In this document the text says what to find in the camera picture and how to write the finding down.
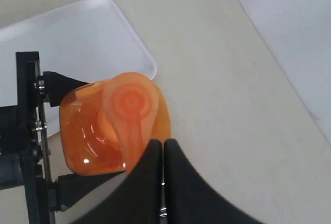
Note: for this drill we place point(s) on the orange soap pump bottle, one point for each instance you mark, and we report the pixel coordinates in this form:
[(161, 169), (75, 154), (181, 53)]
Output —
[(106, 126)]

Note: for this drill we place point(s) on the white rectangular plastic tray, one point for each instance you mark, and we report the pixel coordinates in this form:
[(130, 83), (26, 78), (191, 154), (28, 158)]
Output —
[(88, 40)]

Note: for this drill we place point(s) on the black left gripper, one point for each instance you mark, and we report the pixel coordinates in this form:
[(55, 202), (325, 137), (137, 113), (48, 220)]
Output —
[(24, 143)]

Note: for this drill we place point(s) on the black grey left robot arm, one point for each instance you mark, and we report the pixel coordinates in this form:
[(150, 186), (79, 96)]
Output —
[(24, 147)]

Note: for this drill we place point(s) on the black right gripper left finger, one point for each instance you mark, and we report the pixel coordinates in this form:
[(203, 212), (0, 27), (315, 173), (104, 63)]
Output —
[(138, 198)]

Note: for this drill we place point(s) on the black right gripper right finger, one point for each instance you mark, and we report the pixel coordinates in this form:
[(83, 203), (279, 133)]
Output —
[(189, 198)]

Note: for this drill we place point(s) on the white board at table edge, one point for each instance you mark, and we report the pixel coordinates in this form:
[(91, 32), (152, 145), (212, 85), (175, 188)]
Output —
[(297, 33)]

